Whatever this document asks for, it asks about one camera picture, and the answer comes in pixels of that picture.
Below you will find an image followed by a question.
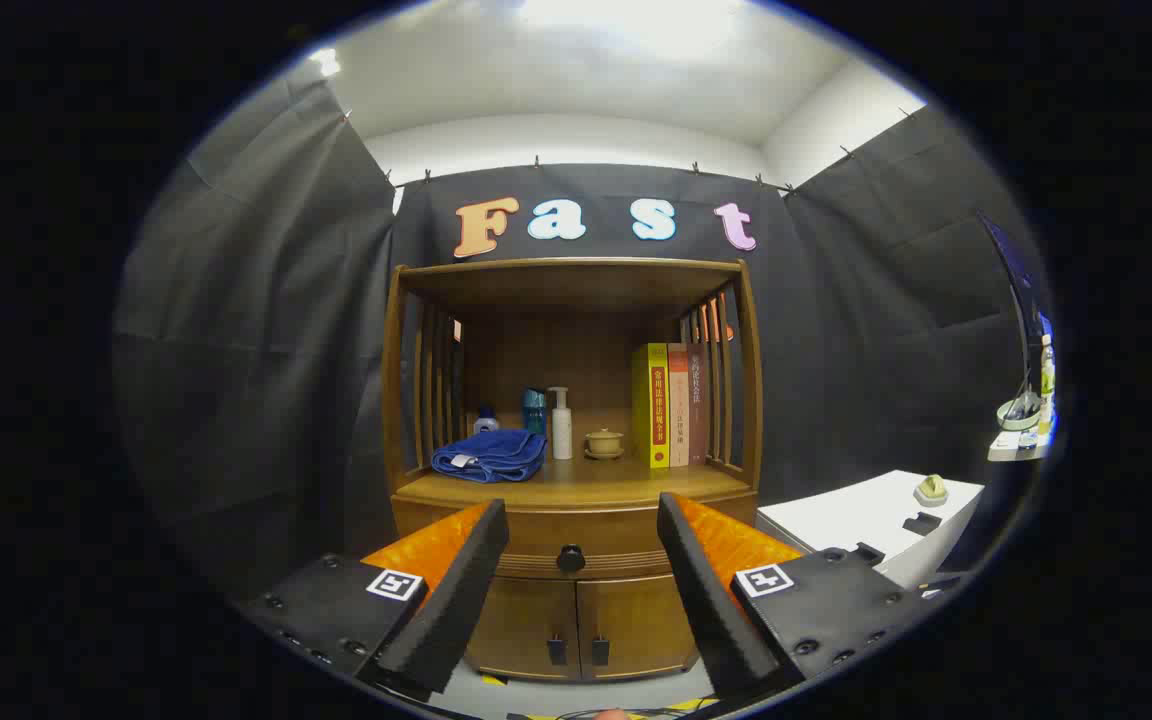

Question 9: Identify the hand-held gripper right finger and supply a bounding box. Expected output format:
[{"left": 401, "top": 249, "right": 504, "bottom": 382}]
[{"left": 656, "top": 491, "right": 965, "bottom": 701}]

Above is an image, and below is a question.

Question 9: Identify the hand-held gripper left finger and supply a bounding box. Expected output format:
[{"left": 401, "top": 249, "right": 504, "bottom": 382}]
[{"left": 236, "top": 498, "right": 510, "bottom": 703}]

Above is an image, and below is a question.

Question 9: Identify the wooden cabinet door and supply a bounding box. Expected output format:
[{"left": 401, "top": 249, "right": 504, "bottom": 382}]
[
  {"left": 576, "top": 575, "right": 702, "bottom": 681},
  {"left": 464, "top": 578, "right": 579, "bottom": 681}
]

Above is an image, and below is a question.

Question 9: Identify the wooden countertop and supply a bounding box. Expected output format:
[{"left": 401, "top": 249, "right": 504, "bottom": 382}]
[{"left": 394, "top": 462, "right": 757, "bottom": 511}]

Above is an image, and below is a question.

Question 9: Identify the wooden cabinet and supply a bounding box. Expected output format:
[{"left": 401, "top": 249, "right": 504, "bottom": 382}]
[{"left": 381, "top": 257, "right": 765, "bottom": 683}]

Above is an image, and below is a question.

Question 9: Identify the folded blue towel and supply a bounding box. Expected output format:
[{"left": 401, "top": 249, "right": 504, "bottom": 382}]
[{"left": 431, "top": 428, "right": 548, "bottom": 485}]

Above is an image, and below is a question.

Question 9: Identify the white side table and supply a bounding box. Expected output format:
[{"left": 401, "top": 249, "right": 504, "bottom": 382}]
[{"left": 756, "top": 470, "right": 987, "bottom": 591}]

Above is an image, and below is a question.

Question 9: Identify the brown book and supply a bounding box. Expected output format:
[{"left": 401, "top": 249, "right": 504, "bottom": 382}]
[{"left": 687, "top": 345, "right": 710, "bottom": 466}]

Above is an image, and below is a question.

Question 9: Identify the orange book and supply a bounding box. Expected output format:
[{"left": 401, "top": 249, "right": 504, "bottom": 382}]
[{"left": 667, "top": 343, "right": 691, "bottom": 468}]

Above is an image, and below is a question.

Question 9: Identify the yellow book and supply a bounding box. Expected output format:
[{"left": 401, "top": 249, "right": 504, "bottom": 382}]
[{"left": 632, "top": 343, "right": 671, "bottom": 470}]

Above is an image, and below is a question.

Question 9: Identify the white pump bottle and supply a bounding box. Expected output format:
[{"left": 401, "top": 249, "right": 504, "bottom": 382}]
[{"left": 548, "top": 386, "right": 574, "bottom": 461}]

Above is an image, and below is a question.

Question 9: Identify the round grey bowl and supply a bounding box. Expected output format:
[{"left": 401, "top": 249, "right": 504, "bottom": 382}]
[{"left": 996, "top": 392, "right": 1045, "bottom": 431}]

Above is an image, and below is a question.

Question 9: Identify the computer monitor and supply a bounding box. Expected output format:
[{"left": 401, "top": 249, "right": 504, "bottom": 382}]
[{"left": 976, "top": 210, "right": 1055, "bottom": 401}]

